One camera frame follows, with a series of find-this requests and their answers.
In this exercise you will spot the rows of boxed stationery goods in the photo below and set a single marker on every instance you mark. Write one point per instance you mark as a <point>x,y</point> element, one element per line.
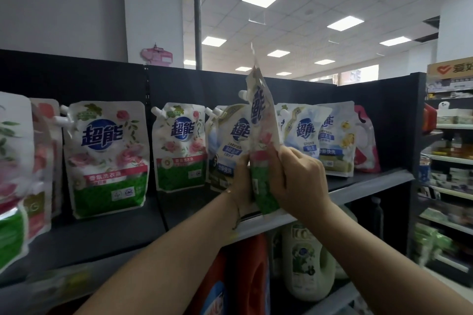
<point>451,178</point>

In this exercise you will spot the person's right forearm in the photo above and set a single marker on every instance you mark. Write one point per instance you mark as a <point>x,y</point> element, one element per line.
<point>388,263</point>

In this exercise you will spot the pink white handle pouch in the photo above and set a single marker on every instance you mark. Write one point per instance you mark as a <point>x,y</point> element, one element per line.
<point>367,152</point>

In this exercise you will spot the person's right hand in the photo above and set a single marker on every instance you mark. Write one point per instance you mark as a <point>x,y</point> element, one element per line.
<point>303,185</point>

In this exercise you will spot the green bagged goods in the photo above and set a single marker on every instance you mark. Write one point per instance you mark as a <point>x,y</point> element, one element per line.
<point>432,242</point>

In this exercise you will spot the pink bagged item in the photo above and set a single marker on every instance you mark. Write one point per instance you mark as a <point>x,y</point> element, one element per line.
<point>157,56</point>

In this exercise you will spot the yellow header sign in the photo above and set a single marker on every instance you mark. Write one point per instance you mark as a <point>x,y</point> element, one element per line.
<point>451,67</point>

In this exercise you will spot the dark metal shelf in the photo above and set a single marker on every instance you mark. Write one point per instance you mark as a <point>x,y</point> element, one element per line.
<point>92,75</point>

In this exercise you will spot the person's left hand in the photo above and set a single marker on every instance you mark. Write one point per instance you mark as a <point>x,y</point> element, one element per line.
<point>244,189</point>

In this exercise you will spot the yellow price label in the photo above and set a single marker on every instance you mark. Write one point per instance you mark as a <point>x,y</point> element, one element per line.
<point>66,279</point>

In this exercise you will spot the black stationery shelving unit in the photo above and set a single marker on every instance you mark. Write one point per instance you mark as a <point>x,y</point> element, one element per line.
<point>414,215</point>

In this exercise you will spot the person's left forearm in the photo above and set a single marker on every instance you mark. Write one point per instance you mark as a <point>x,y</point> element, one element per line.
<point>166,263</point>

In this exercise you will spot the blue boxed bottle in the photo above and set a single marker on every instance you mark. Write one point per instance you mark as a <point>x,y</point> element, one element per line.
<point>425,169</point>

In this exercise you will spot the grey vertical pole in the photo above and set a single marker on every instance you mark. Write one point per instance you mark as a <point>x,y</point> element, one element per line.
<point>197,12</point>

